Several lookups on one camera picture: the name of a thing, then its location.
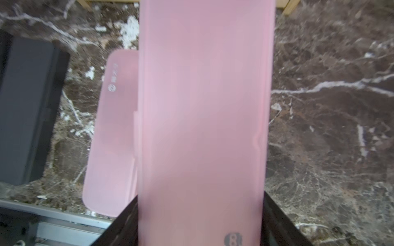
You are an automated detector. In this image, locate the pink pencil case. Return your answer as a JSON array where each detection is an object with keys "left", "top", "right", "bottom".
[
  {"left": 138, "top": 1, "right": 276, "bottom": 246},
  {"left": 82, "top": 50, "right": 139, "bottom": 217}
]

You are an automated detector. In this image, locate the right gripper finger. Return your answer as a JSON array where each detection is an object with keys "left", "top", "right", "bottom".
[{"left": 91, "top": 196, "right": 139, "bottom": 246}]

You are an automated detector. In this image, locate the black pencil case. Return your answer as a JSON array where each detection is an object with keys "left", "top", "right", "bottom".
[{"left": 1, "top": 31, "right": 70, "bottom": 186}]

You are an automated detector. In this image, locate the wooden three-tier shelf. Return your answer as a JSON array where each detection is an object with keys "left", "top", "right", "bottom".
[{"left": 77, "top": 0, "right": 301, "bottom": 15}]

